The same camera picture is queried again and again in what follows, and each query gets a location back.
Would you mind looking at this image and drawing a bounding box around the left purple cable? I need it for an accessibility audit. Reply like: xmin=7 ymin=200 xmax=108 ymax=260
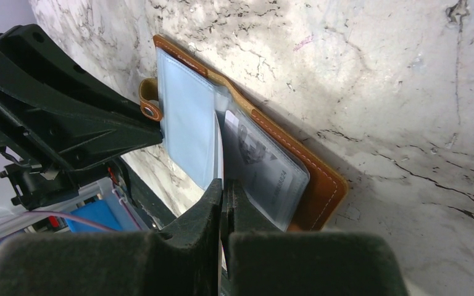
xmin=0 ymin=210 xmax=117 ymax=252

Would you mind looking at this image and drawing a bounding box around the brown leather card holder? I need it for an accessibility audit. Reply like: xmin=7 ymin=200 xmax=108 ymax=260
xmin=139 ymin=35 xmax=347 ymax=231

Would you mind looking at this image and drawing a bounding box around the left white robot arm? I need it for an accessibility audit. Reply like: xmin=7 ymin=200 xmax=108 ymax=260
xmin=0 ymin=24 xmax=162 ymax=238

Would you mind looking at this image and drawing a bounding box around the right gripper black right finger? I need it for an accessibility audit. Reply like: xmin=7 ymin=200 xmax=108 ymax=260
xmin=225 ymin=179 xmax=407 ymax=295

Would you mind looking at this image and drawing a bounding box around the white printed card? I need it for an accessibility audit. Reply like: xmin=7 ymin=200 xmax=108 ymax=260
xmin=222 ymin=110 xmax=310 ymax=231

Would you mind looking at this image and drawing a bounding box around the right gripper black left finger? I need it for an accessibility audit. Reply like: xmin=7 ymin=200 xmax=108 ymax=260
xmin=0 ymin=179 xmax=223 ymax=295

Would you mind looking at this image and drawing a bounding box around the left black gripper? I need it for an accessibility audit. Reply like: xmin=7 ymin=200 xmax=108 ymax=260
xmin=0 ymin=24 xmax=163 ymax=210

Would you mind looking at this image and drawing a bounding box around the blue bin under table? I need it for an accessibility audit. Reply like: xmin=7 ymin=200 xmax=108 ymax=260
xmin=65 ymin=200 xmax=122 ymax=232

